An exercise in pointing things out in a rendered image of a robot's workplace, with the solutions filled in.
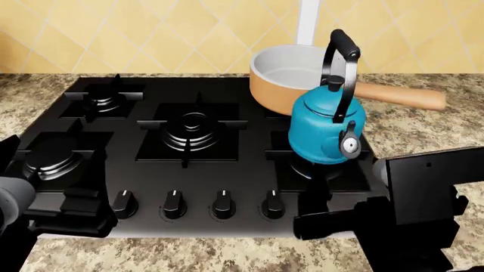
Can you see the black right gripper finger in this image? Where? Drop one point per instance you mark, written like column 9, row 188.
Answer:
column 315, row 198
column 327, row 225

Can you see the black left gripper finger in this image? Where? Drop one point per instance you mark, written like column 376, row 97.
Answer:
column 80, row 201
column 79, row 225

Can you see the small black burner with grate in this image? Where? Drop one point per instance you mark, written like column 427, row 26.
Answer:
column 101, row 99

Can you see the large black burner with grate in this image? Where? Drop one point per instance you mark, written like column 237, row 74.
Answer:
column 191, row 133

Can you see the black cooktop knob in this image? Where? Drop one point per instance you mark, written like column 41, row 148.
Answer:
column 125, row 204
column 273, row 204
column 174, row 205
column 224, row 204

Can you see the black gas cooktop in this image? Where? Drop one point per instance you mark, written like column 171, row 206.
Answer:
column 249, row 175

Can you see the orange saucepan with white interior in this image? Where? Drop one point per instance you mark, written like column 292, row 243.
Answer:
column 272, row 93

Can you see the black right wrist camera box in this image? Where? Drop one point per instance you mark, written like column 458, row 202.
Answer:
column 427, row 184

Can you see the white vertical post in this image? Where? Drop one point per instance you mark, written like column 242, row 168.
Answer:
column 308, row 22

